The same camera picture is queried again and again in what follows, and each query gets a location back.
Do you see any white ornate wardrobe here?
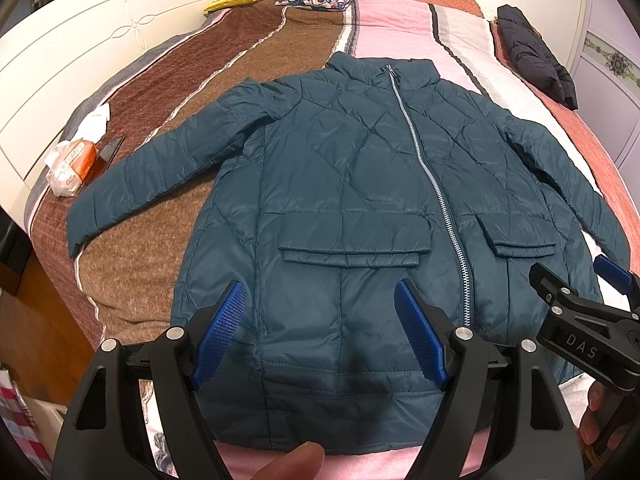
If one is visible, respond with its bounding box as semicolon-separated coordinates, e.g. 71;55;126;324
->
570;0;640;200

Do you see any white crumpled tissue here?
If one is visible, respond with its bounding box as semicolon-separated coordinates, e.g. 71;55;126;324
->
72;102;111;144

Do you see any white bed headboard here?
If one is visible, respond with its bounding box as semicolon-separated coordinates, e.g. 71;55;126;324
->
1;0;212;224

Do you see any orange white plastic bag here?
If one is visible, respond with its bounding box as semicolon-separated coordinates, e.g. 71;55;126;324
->
44;139;98;197

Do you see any person's right hand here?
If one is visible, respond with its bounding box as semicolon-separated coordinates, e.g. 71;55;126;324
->
577;379;626;449

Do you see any black smartphone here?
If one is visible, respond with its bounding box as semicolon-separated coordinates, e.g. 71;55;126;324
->
94;138;124;174

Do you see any striped brown pink bed blanket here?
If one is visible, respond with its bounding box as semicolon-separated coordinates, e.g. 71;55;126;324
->
22;0;640;480

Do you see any red white checkered cloth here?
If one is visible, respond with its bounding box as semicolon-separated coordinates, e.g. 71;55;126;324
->
1;368;52;479

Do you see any teal quilted puffer jacket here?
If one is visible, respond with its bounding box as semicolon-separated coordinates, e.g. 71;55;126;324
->
67;52;631;454

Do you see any folded black puffer jacket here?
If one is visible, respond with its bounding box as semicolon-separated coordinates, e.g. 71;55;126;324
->
497;4;578;110

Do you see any person's left hand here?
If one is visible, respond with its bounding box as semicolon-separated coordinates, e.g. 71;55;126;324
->
252;441;326;480

